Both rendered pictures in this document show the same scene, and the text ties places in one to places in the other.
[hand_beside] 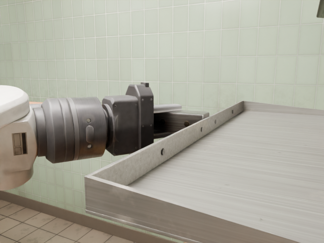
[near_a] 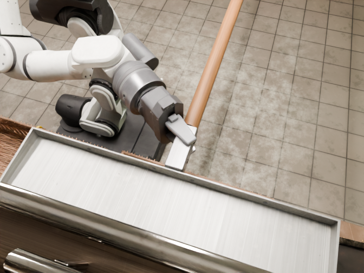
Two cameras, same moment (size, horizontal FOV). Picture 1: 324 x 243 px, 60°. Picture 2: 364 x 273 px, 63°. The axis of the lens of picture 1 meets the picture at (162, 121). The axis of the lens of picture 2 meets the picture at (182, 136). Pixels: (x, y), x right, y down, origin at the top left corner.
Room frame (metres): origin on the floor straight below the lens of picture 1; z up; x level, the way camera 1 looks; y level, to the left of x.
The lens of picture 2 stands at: (0.41, -0.28, 1.67)
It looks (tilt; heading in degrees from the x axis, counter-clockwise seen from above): 59 degrees down; 81
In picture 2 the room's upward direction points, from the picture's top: straight up
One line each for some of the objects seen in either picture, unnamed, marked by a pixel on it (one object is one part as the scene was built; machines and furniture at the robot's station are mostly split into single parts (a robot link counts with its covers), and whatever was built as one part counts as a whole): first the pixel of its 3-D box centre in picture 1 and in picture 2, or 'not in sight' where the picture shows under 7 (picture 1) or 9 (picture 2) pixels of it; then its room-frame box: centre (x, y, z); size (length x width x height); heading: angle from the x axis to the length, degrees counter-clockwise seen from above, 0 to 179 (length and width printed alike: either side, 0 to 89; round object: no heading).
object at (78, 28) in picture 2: not in sight; (102, 54); (0.23, 0.68, 0.78); 0.18 x 0.15 x 0.47; 63
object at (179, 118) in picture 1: (179, 121); (181, 149); (0.45, -0.03, 1.20); 0.09 x 0.04 x 0.03; 63
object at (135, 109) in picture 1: (109, 125); (155, 104); (0.41, 0.08, 1.20); 0.12 x 0.10 x 0.13; 118
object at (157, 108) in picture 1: (162, 105); (181, 129); (0.45, 0.00, 1.22); 0.06 x 0.03 x 0.02; 118
